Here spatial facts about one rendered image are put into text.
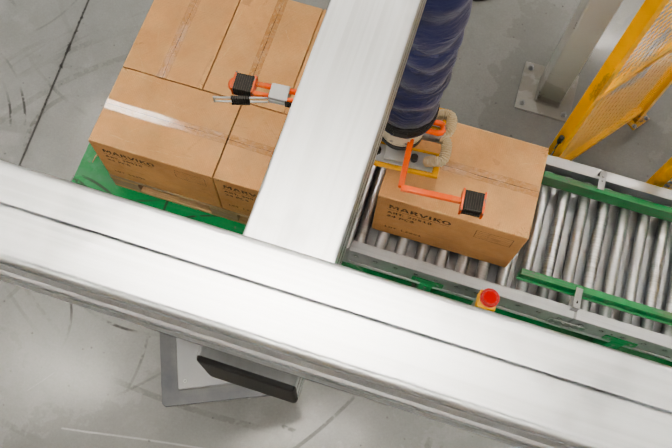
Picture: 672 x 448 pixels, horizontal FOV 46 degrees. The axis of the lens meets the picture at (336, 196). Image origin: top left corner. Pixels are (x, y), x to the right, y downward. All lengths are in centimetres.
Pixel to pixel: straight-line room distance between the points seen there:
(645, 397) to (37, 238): 49
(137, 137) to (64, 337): 105
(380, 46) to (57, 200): 41
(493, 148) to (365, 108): 238
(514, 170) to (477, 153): 16
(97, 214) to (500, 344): 34
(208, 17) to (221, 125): 58
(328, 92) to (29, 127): 371
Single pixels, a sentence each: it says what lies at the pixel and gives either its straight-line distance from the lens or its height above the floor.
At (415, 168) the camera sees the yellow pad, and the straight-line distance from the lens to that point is 296.
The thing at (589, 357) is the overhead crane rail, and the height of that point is 321.
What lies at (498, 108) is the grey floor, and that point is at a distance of 441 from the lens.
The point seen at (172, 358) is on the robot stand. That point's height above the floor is 75.
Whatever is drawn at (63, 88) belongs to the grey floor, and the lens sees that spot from 457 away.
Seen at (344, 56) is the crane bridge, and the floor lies 305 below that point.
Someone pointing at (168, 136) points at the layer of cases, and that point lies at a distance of 369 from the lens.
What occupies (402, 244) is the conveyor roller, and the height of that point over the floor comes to 55.
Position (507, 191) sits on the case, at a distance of 317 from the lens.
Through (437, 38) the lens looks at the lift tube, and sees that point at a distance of 223.
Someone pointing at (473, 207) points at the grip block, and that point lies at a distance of 279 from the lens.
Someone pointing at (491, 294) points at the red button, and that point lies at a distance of 293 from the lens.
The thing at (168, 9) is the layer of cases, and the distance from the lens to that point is 403.
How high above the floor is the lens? 382
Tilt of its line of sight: 69 degrees down
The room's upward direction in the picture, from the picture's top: 3 degrees clockwise
